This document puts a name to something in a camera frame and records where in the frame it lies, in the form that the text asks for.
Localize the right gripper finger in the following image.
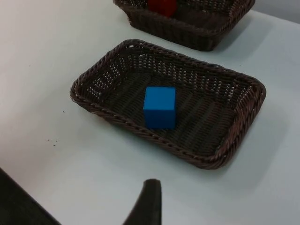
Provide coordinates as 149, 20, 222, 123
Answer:
121, 179, 162, 225

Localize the blue cube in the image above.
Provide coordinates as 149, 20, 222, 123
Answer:
143, 86, 177, 130

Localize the dark brown wicker basket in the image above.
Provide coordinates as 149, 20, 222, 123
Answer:
69, 38, 267, 170
112, 0, 256, 52

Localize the red cube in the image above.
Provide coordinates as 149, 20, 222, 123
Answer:
147, 0, 178, 17

